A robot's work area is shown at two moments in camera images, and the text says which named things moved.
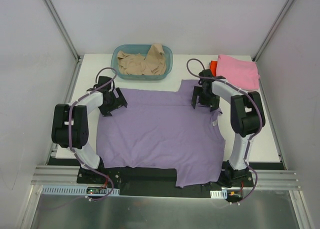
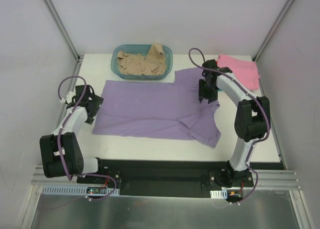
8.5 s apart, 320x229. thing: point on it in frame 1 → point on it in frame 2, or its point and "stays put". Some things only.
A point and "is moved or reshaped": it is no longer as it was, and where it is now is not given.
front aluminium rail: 69,175 stays put
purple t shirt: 159,129 is moved or reshaped
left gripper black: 114,102 → 95,108
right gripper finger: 214,106 → 212,99
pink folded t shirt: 242,74 stays put
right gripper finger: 196,92 → 203,89
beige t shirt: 154,63 stays put
